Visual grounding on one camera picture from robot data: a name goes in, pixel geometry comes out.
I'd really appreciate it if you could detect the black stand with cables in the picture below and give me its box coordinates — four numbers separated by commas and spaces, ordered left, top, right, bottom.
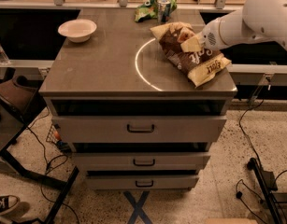
236, 158, 287, 224

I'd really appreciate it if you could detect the brown padded chair seat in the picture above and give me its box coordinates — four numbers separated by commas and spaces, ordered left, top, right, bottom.
0, 76, 44, 117

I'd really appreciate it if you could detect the black floor cable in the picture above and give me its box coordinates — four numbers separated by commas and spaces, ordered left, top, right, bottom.
25, 107, 80, 224

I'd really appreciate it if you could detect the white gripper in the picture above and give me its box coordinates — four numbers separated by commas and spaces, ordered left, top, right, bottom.
180, 18, 222, 52

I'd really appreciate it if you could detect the bottom grey drawer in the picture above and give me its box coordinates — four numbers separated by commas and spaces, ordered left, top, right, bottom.
86, 175, 199, 190

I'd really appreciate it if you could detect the grey drawer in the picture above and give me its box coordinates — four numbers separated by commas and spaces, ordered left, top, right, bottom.
86, 175, 199, 190
52, 116, 226, 143
72, 152, 209, 172

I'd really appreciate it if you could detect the brown chip bag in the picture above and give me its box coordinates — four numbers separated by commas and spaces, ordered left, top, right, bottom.
151, 22, 231, 87

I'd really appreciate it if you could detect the black and white sneaker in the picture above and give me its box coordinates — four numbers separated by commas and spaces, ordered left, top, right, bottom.
0, 195, 20, 215

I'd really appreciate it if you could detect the middle grey drawer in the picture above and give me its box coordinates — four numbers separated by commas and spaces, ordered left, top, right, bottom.
72, 152, 209, 172

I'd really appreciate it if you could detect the green chip bag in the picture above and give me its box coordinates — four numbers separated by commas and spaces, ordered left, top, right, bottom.
135, 0, 177, 22

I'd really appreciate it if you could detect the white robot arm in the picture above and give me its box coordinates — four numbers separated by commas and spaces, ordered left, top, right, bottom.
180, 0, 287, 52

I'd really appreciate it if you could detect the white paper bowl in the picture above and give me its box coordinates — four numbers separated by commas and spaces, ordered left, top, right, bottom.
58, 19, 97, 43

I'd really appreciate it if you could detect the top grey drawer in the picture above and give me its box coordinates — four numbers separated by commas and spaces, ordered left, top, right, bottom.
52, 116, 226, 143

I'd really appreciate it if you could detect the grey drawer cabinet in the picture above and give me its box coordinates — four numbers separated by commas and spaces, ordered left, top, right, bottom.
40, 8, 237, 182

